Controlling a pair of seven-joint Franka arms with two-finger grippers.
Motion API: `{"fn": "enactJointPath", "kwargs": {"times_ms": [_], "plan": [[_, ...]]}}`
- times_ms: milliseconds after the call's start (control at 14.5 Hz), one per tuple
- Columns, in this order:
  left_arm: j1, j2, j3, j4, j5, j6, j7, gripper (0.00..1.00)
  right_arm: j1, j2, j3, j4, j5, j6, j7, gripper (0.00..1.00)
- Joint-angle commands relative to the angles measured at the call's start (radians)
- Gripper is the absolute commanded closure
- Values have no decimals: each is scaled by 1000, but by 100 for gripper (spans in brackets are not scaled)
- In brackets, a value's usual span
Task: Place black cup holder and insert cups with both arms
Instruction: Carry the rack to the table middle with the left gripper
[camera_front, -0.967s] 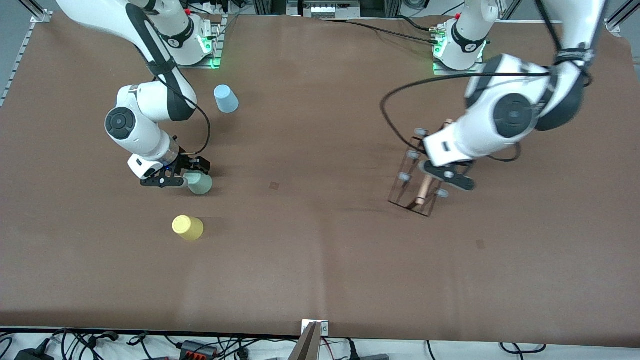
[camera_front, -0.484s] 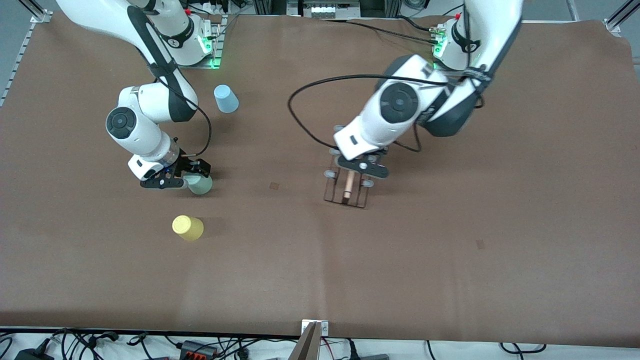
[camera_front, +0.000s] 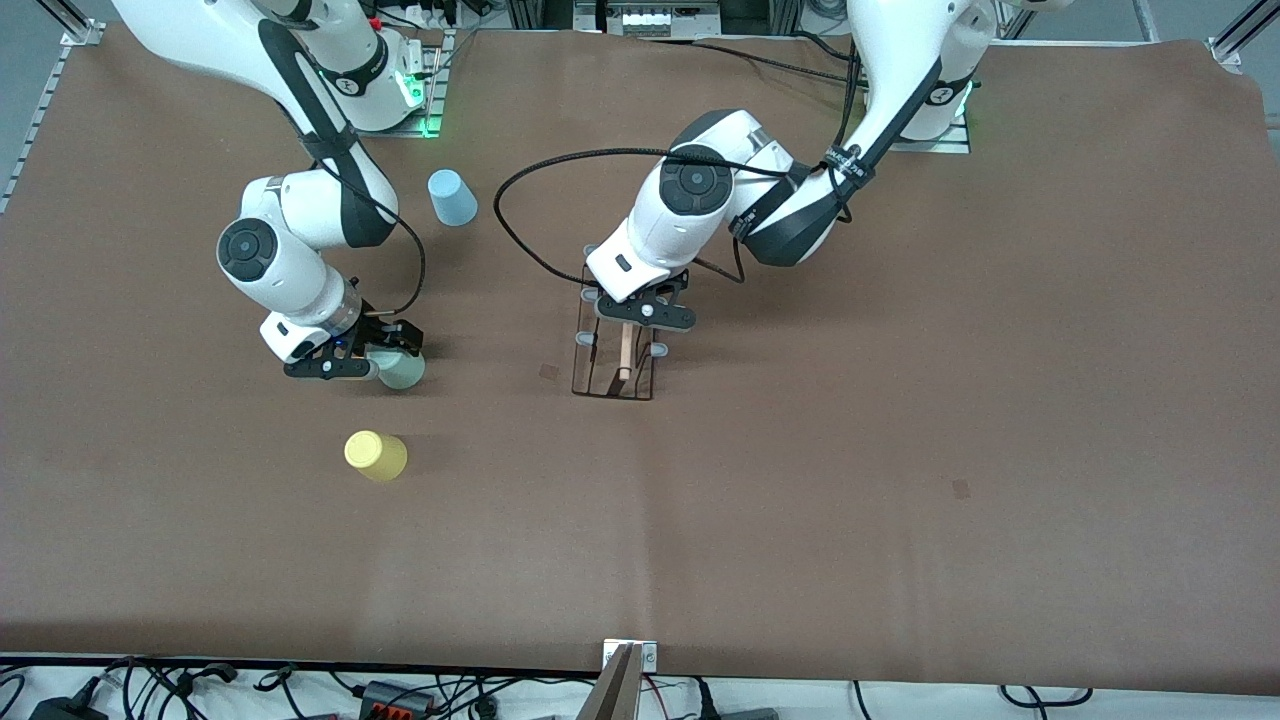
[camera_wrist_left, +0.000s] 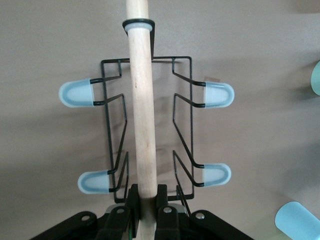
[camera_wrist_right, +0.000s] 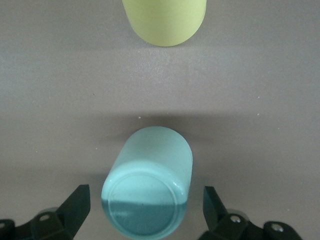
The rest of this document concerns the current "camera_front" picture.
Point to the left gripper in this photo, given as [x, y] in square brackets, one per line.
[679, 279]

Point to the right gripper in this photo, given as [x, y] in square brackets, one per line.
[377, 328]

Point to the mint green plastic cup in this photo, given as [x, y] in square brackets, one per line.
[405, 373]

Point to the yellow plastic cup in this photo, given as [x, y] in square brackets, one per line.
[376, 456]

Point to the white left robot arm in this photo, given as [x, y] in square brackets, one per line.
[900, 60]

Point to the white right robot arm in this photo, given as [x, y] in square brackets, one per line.
[290, 200]

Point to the light blue plastic cup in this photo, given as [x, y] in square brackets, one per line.
[452, 198]

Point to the brown table mat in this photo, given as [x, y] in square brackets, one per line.
[900, 400]

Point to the grey control box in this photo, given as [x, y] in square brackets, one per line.
[645, 20]

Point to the white power strip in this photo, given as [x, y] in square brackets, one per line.
[430, 14]

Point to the black orange connector block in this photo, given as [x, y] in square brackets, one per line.
[395, 697]

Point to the black power adapter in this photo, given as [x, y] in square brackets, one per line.
[65, 710]

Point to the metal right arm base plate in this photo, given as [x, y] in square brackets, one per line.
[432, 110]

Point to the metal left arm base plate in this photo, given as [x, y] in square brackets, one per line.
[950, 147]

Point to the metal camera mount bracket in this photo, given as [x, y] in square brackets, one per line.
[650, 657]

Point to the grey camera mount pole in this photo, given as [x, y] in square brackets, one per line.
[615, 695]

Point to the aluminium table side rail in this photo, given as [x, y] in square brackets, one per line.
[40, 110]

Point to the aluminium frame profile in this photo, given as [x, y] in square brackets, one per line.
[1145, 20]
[75, 25]
[1235, 45]

